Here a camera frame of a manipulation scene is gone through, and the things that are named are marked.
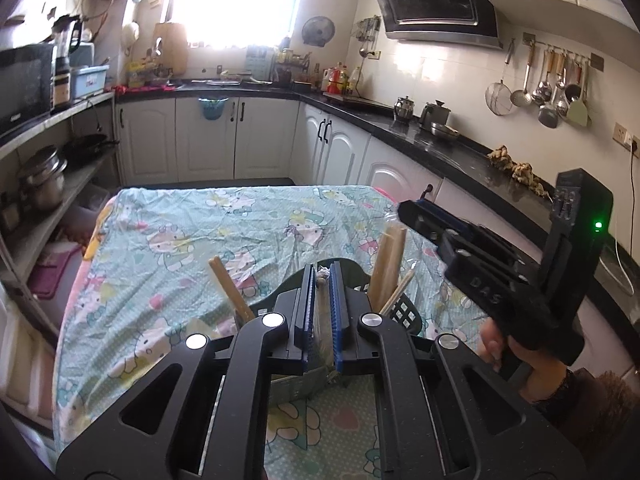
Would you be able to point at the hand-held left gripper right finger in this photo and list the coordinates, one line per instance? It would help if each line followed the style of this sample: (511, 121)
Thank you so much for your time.
(340, 310)

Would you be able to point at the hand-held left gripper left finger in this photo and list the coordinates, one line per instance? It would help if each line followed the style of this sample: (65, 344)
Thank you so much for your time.
(305, 310)

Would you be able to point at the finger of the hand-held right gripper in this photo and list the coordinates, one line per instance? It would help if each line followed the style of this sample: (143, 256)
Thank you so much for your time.
(480, 280)
(430, 204)

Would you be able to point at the green plastic utensil basket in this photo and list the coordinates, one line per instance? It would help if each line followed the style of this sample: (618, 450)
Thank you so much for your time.
(402, 312)

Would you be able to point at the person's right forearm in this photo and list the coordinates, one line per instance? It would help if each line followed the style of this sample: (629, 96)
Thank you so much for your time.
(600, 410)

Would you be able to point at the person's right hand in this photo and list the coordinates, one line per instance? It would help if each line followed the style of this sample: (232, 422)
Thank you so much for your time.
(530, 370)

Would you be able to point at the pink blanket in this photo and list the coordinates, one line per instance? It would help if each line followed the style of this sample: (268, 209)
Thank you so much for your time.
(384, 191)

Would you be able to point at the steel bowl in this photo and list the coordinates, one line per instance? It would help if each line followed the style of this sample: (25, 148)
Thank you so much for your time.
(445, 131)

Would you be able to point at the ginger roots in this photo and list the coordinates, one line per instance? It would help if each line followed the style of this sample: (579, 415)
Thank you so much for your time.
(520, 170)

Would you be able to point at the steel kettle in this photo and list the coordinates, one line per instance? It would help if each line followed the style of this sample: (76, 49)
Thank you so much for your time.
(404, 110)

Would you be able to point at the induction cooktop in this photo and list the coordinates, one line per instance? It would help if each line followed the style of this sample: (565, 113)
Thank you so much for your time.
(357, 101)

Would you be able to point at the steel ladle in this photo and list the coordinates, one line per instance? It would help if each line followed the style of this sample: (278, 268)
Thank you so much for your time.
(521, 97)

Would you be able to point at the green spatula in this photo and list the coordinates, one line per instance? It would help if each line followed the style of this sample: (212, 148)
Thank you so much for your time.
(580, 112)

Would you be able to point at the group of condiment bottles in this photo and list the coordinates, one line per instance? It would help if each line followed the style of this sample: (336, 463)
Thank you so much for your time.
(340, 80)

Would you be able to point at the printed cartoon tablecloth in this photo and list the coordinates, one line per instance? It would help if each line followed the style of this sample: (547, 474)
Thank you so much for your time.
(175, 220)

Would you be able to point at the small hanging utensil set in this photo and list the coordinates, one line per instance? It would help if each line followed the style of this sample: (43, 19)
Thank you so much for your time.
(369, 35)

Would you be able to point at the black range hood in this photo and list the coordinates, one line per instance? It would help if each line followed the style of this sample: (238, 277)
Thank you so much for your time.
(430, 0)

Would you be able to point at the small drawer organizer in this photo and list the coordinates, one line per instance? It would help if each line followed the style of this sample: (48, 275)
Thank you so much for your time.
(261, 62)

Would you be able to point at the blue hanging bin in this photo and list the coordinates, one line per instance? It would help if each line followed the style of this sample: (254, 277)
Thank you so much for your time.
(212, 109)

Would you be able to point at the pink floor mat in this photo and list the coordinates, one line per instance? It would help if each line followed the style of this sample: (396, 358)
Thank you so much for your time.
(55, 270)

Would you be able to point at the metal shelf rack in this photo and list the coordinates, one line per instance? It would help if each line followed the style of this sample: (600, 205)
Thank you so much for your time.
(45, 240)

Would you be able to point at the black frying pan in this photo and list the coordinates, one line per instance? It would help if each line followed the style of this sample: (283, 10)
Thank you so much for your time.
(85, 147)

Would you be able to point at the kitchen window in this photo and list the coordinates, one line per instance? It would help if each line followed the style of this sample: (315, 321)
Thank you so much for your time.
(235, 0)

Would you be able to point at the grey plastic drawer unit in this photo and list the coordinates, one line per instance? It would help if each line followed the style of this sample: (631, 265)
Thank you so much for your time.
(25, 360)

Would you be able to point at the stacked steel pots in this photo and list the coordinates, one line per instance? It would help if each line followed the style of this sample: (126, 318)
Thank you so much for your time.
(45, 180)

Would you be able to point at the wooden cutting board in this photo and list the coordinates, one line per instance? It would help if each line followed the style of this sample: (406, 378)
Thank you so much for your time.
(170, 50)

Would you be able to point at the blue plastic dish tray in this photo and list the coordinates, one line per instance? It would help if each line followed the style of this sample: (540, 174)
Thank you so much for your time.
(90, 82)

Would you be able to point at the black blender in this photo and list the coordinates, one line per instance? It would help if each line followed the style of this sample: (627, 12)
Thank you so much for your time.
(65, 60)

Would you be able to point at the black microwave oven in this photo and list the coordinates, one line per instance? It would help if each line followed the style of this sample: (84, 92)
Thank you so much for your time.
(22, 90)

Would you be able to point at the wall socket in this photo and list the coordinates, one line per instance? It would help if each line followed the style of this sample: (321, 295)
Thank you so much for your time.
(622, 134)

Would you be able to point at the utensil hanging rail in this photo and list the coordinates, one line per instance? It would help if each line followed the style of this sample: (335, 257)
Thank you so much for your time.
(595, 61)

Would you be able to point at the small wall fan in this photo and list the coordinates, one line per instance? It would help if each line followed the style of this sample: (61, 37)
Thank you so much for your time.
(317, 31)

